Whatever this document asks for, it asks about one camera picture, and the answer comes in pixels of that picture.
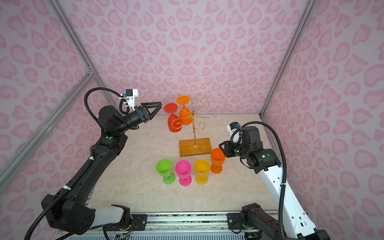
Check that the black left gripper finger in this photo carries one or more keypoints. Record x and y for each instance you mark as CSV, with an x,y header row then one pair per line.
x,y
145,105
155,109

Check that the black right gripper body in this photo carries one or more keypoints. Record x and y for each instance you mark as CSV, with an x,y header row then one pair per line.
x,y
234,149

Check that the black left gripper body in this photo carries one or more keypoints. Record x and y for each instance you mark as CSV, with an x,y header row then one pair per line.
x,y
141,115

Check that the orange front wine glass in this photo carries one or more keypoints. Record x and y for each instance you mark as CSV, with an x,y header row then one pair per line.
x,y
217,159

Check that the orange wine glass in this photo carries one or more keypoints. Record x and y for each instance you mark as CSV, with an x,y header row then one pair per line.
x,y
185,113
217,159

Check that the red wine glass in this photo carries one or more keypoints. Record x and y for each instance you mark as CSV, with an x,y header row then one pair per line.
x,y
174,122

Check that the yellow wine glass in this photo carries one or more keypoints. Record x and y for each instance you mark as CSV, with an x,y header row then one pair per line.
x,y
202,169

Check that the orange back wine glass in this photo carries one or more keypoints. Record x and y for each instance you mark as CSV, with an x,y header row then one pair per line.
x,y
185,113

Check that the pink wine glass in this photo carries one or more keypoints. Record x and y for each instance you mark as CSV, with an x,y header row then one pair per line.
x,y
183,170

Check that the green wine glass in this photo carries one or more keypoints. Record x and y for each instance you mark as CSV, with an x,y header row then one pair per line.
x,y
165,169

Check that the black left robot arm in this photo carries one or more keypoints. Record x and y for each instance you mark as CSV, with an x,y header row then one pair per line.
x,y
66,210

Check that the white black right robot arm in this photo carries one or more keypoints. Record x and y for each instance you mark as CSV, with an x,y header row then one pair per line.
x,y
276,186

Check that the wooden rack base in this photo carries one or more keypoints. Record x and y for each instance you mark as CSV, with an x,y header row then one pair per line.
x,y
195,147

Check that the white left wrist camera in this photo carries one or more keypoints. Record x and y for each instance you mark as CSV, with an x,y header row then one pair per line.
x,y
129,97

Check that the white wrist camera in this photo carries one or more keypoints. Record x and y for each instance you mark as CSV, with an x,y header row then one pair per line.
x,y
232,129
129,97

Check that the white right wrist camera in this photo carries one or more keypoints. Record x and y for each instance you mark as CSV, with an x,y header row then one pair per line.
x,y
232,129

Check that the gold wire wine glass rack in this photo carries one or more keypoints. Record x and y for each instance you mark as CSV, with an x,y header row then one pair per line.
x,y
196,115

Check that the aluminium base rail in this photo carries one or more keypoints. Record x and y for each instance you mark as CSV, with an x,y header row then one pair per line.
x,y
187,222

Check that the aluminium frame profile left corner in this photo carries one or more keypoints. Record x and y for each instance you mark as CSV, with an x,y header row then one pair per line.
x,y
87,60

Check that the aluminium frame profile corner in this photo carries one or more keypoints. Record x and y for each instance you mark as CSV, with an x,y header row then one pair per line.
x,y
304,19
87,60

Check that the aluminium diagonal frame bar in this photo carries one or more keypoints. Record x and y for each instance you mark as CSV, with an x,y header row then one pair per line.
x,y
40,135

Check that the aluminium frame profile right corner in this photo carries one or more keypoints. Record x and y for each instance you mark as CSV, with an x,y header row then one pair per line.
x,y
304,19

